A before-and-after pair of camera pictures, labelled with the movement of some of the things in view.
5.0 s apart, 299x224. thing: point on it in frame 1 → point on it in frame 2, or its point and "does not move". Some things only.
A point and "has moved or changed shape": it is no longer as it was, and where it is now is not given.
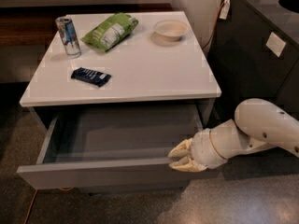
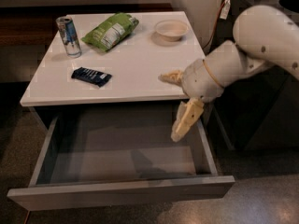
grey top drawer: x=89 y=147 has moved or changed shape
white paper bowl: x=171 y=30 does not move
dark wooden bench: x=37 y=24 does not move
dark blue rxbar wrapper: x=91 y=77 does not move
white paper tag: x=225 y=8 does not move
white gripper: x=202 y=151 → x=200 y=79
